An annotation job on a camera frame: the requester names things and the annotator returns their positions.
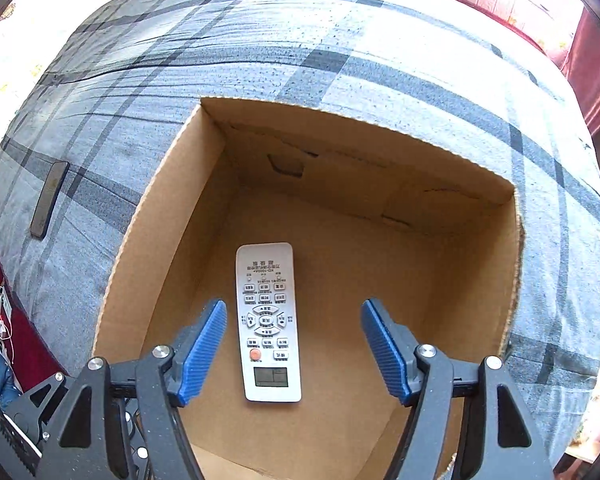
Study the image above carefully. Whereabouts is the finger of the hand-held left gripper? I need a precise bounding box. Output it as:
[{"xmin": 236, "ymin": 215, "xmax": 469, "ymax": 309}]
[{"xmin": 0, "ymin": 371, "xmax": 68, "ymax": 478}]

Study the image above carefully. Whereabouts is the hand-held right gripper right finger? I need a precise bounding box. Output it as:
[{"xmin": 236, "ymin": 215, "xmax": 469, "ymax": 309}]
[{"xmin": 360, "ymin": 298, "xmax": 556, "ymax": 480}]

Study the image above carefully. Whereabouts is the red curtain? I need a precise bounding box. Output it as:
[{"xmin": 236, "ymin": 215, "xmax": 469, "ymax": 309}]
[{"xmin": 555, "ymin": 10, "xmax": 600, "ymax": 136}]

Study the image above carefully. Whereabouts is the white remote control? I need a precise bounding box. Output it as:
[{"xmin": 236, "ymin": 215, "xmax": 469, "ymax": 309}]
[{"xmin": 235, "ymin": 242, "xmax": 302, "ymax": 403}]

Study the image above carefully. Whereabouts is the black smartphone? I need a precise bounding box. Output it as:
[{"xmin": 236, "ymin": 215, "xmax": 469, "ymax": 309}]
[{"xmin": 30, "ymin": 160, "xmax": 70, "ymax": 239}]

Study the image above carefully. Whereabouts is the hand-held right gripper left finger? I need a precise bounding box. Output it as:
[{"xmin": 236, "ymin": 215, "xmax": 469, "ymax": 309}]
[{"xmin": 37, "ymin": 299, "xmax": 228, "ymax": 480}]

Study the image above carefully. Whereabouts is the grey plaid bedsheet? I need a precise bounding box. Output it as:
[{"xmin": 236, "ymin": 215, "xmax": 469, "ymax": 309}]
[{"xmin": 0, "ymin": 0, "xmax": 600, "ymax": 471}]

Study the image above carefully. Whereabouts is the cardboard box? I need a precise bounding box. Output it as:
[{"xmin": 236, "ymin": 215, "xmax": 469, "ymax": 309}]
[{"xmin": 91, "ymin": 96, "xmax": 526, "ymax": 480}]

